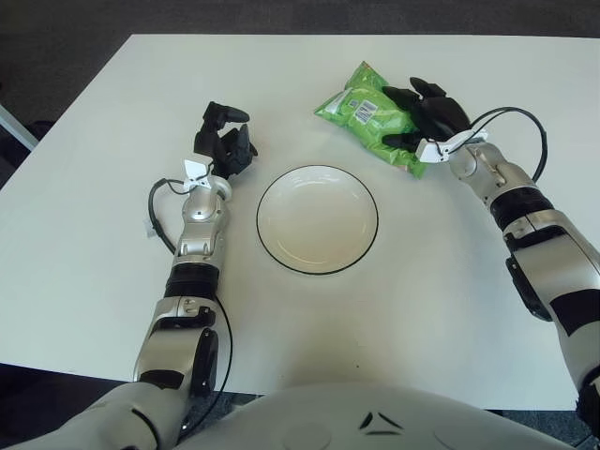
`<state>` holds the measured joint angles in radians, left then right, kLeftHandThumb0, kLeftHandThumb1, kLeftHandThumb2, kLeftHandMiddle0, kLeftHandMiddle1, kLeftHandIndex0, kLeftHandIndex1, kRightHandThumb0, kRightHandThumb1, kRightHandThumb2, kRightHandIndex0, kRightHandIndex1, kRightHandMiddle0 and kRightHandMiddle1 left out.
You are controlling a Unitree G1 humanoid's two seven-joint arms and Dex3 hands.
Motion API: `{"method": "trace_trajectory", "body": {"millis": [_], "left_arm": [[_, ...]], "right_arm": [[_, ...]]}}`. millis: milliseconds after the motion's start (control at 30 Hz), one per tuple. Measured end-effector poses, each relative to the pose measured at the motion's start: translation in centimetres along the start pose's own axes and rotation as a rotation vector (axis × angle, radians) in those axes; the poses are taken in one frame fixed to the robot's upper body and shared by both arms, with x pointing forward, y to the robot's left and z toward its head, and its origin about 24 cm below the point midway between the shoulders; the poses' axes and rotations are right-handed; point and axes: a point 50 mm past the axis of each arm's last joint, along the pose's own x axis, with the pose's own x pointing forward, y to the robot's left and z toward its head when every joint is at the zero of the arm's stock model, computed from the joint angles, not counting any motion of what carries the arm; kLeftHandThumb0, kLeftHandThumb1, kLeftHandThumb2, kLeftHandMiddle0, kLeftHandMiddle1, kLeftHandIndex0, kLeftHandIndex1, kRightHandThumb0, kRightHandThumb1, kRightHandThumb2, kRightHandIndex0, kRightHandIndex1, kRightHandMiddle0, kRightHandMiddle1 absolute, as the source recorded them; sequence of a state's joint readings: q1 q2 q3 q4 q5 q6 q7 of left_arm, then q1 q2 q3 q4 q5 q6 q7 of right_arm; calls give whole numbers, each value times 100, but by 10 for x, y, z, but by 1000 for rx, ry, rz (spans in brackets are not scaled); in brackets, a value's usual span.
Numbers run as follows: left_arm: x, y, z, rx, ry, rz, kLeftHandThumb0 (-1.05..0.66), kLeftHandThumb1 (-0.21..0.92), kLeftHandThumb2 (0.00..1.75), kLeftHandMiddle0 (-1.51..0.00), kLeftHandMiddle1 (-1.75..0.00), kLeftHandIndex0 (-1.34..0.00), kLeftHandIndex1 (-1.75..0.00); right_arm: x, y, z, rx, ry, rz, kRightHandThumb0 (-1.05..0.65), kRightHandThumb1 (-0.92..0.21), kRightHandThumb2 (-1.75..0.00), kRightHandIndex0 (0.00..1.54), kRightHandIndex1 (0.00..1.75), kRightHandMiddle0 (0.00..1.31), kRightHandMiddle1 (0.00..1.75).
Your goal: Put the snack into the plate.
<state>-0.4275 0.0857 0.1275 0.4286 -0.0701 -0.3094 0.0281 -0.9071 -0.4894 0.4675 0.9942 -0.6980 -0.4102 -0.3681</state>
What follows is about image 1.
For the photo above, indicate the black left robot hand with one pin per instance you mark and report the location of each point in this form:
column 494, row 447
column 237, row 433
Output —
column 218, row 147

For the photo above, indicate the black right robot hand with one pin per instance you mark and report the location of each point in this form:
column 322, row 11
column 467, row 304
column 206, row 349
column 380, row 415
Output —
column 440, row 117

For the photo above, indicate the green chip bag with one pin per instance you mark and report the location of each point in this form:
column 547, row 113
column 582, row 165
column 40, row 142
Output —
column 370, row 124

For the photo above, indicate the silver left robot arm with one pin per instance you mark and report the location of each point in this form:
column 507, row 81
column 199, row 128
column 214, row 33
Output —
column 201, row 215

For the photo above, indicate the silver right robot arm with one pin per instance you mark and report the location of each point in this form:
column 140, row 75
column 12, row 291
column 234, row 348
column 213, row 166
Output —
column 539, row 225

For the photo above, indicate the white plate with black rim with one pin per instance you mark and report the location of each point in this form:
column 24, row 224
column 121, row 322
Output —
column 319, row 220

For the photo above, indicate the white left wrist tag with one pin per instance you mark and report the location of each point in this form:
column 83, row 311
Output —
column 194, row 169

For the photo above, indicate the white wrist tag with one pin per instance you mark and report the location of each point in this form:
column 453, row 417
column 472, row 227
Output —
column 429, row 151
column 194, row 169

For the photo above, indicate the white right wrist tag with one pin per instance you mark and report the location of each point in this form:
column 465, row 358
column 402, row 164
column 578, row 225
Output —
column 429, row 151

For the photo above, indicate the white furniture edge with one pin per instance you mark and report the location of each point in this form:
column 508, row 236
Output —
column 14, row 126

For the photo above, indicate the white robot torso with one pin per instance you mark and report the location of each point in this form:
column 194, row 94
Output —
column 375, row 422

